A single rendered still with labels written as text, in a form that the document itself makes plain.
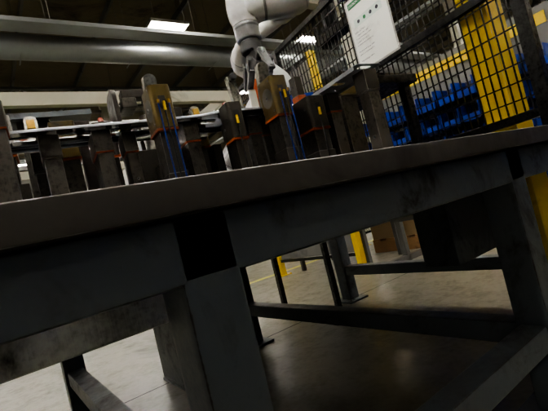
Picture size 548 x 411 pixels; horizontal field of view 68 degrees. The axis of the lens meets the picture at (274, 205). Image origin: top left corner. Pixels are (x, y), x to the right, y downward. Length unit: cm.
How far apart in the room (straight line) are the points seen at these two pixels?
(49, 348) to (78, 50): 1316
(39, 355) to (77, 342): 5
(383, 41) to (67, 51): 1236
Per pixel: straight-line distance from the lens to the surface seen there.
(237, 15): 151
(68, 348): 72
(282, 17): 156
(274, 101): 122
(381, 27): 178
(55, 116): 159
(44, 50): 1355
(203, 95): 856
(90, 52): 1381
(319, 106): 132
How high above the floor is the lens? 63
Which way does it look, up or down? 2 degrees up
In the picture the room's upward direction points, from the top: 14 degrees counter-clockwise
